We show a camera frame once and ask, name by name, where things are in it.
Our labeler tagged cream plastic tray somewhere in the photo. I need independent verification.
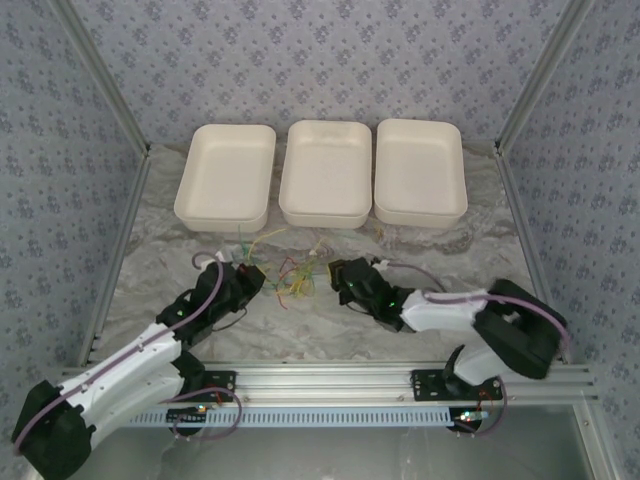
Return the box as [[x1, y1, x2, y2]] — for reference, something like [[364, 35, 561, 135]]
[[278, 118, 374, 230], [373, 117, 470, 229], [173, 123, 278, 234]]

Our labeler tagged small circuit board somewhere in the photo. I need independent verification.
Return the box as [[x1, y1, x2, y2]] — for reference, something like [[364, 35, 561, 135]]
[[452, 409, 489, 431], [167, 407, 209, 426]]

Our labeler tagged grey metal panel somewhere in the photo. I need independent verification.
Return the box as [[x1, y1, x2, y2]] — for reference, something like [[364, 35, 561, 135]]
[[74, 404, 616, 480]]

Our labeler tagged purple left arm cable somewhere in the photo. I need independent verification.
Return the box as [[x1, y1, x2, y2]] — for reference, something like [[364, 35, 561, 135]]
[[10, 251, 243, 456]]

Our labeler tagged long aluminium base rail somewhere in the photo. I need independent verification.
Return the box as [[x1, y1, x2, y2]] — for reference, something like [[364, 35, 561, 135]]
[[54, 360, 599, 405]]

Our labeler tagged aluminium side rail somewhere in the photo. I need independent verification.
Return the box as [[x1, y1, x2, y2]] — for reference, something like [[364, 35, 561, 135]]
[[494, 144, 574, 364], [77, 147, 154, 369]]

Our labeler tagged slotted grey cable duct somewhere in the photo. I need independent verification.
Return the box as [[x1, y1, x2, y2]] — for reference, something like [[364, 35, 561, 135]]
[[122, 407, 464, 430]]

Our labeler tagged aluminium frame post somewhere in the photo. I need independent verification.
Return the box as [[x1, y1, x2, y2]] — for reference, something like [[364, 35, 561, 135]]
[[494, 0, 596, 156], [49, 0, 153, 159]]

